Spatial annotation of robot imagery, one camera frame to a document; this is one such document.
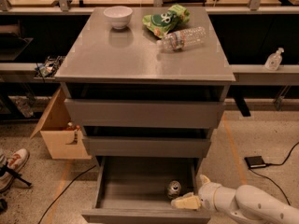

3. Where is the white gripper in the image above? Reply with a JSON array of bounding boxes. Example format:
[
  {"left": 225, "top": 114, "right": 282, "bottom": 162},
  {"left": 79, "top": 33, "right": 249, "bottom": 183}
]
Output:
[{"left": 171, "top": 175, "right": 221, "bottom": 211}]

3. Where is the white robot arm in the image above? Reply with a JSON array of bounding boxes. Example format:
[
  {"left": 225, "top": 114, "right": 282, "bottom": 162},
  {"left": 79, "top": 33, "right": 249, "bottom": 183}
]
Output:
[{"left": 171, "top": 175, "right": 299, "bottom": 224}]

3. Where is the grey bottom drawer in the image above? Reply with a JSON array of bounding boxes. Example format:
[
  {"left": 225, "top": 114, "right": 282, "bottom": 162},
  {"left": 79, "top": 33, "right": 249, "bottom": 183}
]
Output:
[{"left": 82, "top": 157, "right": 210, "bottom": 224}]

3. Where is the grey drawer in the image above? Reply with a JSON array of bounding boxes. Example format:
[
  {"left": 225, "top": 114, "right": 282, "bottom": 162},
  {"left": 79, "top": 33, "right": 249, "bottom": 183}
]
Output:
[
  {"left": 82, "top": 126, "right": 210, "bottom": 158},
  {"left": 82, "top": 157, "right": 210, "bottom": 224},
  {"left": 64, "top": 83, "right": 226, "bottom": 130}
]

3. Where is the grey drawer cabinet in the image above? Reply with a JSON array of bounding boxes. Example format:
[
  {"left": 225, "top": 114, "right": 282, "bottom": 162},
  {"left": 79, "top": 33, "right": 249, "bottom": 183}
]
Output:
[{"left": 54, "top": 6, "right": 236, "bottom": 224}]

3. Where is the grey middle drawer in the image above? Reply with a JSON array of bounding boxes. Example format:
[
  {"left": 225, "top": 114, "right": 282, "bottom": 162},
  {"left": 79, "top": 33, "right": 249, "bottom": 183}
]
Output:
[{"left": 82, "top": 126, "right": 210, "bottom": 158}]

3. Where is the grey top drawer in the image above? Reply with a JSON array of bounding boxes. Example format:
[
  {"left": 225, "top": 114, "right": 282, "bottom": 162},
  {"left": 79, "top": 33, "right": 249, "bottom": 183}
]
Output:
[{"left": 64, "top": 83, "right": 226, "bottom": 130}]

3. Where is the black foot pedal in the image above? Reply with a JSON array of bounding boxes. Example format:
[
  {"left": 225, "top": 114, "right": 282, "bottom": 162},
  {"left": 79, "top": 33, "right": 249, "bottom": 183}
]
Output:
[{"left": 244, "top": 156, "right": 266, "bottom": 169}]

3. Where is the cardboard box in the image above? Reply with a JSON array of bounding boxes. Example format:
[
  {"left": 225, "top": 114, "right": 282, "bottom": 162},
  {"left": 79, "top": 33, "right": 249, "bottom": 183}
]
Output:
[{"left": 31, "top": 88, "right": 91, "bottom": 160}]

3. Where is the clear plastic water bottle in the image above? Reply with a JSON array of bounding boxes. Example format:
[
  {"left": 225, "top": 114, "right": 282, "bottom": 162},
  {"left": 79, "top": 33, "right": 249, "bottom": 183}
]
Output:
[{"left": 156, "top": 27, "right": 206, "bottom": 52}]

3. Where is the green chip bag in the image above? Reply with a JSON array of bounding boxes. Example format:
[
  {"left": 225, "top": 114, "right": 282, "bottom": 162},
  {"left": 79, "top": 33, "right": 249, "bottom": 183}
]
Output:
[{"left": 142, "top": 4, "right": 190, "bottom": 38}]

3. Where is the white red sneaker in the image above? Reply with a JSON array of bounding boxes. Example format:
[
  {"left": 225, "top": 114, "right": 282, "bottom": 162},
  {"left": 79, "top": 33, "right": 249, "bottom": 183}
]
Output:
[{"left": 0, "top": 148, "right": 30, "bottom": 192}]

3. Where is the white ceramic bowl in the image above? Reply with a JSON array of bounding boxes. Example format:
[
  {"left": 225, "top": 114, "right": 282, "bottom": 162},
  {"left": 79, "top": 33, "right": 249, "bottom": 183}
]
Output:
[{"left": 104, "top": 6, "right": 133, "bottom": 29}]

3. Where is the black tripod leg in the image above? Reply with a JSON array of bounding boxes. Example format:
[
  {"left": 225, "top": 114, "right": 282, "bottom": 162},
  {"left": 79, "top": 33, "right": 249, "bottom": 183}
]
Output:
[{"left": 0, "top": 165, "right": 31, "bottom": 187}]

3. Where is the black floor cable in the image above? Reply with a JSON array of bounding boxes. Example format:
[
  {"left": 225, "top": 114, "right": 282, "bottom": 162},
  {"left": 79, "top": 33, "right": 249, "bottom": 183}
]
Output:
[{"left": 36, "top": 164, "right": 98, "bottom": 224}]

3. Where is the black pedal cable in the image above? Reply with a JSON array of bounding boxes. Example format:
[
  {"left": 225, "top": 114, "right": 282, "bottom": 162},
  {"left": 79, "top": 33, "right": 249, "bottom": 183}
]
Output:
[{"left": 249, "top": 141, "right": 299, "bottom": 207}]

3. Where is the grey metal shelf rail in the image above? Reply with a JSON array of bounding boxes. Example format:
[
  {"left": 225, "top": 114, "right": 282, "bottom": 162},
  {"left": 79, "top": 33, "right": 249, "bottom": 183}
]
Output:
[{"left": 0, "top": 63, "right": 299, "bottom": 86}]

